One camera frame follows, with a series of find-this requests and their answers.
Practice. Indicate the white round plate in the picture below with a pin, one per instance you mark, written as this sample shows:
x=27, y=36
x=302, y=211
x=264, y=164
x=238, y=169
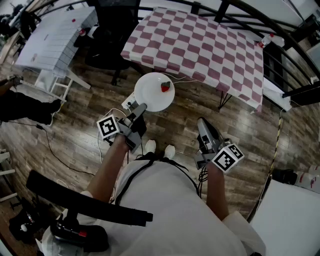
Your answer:
x=150, y=92

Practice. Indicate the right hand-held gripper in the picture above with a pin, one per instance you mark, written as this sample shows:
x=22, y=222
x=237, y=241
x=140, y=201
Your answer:
x=226, y=157

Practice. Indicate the person's right forearm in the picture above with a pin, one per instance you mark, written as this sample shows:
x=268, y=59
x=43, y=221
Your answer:
x=216, y=190

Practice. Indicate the white grid-pattern table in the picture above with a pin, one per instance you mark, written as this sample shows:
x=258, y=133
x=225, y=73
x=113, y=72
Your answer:
x=55, y=42

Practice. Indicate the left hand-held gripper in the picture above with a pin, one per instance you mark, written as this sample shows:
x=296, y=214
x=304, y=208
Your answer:
x=110, y=127

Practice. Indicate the white power strip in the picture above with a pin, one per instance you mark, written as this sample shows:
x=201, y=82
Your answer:
x=128, y=102

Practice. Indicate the person's right white shoe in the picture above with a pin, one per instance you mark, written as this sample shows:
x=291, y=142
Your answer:
x=170, y=150

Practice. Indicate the white metal rack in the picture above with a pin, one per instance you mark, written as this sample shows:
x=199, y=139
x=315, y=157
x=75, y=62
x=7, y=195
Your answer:
x=6, y=172

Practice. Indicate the clear bottle red label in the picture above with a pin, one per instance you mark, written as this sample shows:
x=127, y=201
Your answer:
x=262, y=44
x=82, y=32

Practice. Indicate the person's left forearm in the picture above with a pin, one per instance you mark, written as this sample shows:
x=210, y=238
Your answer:
x=107, y=167

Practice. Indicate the person's white shirt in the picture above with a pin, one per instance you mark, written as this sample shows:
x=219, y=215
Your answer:
x=175, y=212

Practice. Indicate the black equipment bag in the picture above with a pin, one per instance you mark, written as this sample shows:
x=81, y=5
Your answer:
x=20, y=220

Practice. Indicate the black monitor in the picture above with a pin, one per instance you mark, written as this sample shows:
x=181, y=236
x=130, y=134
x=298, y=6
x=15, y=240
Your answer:
x=87, y=200

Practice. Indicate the person's white shoe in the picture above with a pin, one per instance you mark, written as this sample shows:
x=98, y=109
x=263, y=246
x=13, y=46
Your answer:
x=150, y=145
x=170, y=150

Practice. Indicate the red strawberry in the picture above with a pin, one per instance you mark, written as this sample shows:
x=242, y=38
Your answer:
x=165, y=86

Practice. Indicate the red white checkered table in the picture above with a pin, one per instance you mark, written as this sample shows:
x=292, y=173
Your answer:
x=200, y=50

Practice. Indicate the black office chair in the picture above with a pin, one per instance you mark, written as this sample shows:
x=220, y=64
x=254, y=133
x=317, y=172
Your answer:
x=110, y=45

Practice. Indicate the white carton red print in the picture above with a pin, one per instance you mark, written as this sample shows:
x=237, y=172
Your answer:
x=306, y=181
x=315, y=169

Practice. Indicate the person's left white shoe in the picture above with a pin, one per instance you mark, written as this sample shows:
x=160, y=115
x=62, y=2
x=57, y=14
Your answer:
x=150, y=145

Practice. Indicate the plain white table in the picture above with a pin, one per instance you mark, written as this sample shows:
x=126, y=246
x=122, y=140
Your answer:
x=287, y=220

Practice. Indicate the black mount base red button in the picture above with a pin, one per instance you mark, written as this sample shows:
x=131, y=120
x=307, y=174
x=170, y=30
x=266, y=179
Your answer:
x=75, y=232

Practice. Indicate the white board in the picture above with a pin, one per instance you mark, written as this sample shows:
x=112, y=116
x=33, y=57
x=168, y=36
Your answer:
x=275, y=95

